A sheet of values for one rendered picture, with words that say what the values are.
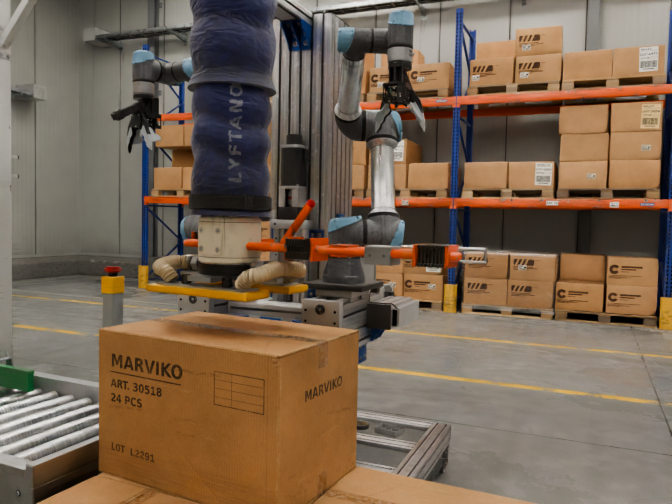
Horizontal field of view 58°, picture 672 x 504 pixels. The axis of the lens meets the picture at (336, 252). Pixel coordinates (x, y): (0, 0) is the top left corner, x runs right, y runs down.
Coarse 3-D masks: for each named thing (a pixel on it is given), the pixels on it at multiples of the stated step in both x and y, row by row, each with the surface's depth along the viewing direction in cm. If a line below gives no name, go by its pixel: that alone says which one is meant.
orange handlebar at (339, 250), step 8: (184, 240) 174; (192, 240) 172; (264, 240) 188; (272, 240) 192; (248, 248) 162; (256, 248) 161; (264, 248) 159; (272, 248) 158; (280, 248) 157; (320, 248) 151; (328, 248) 150; (336, 248) 149; (344, 248) 148; (352, 248) 147; (360, 248) 146; (336, 256) 149; (344, 256) 148; (352, 256) 150; (360, 256) 146; (392, 256) 142; (400, 256) 141; (408, 256) 140; (456, 256) 135
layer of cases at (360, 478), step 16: (96, 480) 163; (112, 480) 163; (128, 480) 164; (352, 480) 167; (368, 480) 167; (384, 480) 167; (400, 480) 167; (416, 480) 168; (64, 496) 154; (80, 496) 154; (96, 496) 154; (112, 496) 154; (128, 496) 154; (144, 496) 154; (160, 496) 155; (176, 496) 155; (320, 496) 158; (336, 496) 157; (352, 496) 157; (368, 496) 157; (384, 496) 157; (400, 496) 158; (416, 496) 158; (432, 496) 158; (448, 496) 158; (464, 496) 158; (480, 496) 159; (496, 496) 159
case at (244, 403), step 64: (192, 320) 183; (256, 320) 186; (128, 384) 162; (192, 384) 151; (256, 384) 142; (320, 384) 155; (128, 448) 163; (192, 448) 152; (256, 448) 142; (320, 448) 156
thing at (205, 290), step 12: (156, 288) 163; (168, 288) 161; (180, 288) 159; (192, 288) 157; (204, 288) 157; (216, 288) 155; (228, 288) 155; (252, 288) 156; (240, 300) 149; (252, 300) 151
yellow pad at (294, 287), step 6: (198, 282) 181; (204, 282) 180; (216, 282) 177; (234, 282) 175; (264, 282) 172; (294, 282) 174; (258, 288) 170; (264, 288) 169; (270, 288) 168; (276, 288) 167; (282, 288) 166; (288, 288) 165; (294, 288) 167; (300, 288) 170; (306, 288) 173; (288, 294) 166
